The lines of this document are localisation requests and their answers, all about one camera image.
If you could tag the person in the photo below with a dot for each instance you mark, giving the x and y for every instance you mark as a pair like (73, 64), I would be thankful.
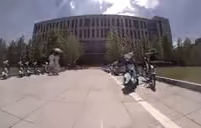
(54, 61)

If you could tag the row of green trees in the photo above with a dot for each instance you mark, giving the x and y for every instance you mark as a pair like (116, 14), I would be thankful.
(14, 50)
(114, 46)

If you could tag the large curved grey building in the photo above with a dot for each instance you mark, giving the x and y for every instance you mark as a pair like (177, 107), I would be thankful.
(94, 30)

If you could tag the row of parked scooters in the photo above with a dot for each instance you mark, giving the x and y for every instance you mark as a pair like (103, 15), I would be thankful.
(130, 76)
(21, 69)

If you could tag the grey concrete kerb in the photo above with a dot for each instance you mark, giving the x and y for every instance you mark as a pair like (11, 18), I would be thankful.
(188, 85)

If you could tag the white painted line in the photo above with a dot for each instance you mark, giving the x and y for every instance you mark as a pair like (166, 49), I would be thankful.
(154, 113)

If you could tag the pale concrete paved road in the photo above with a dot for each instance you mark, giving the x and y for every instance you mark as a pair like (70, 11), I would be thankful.
(88, 100)

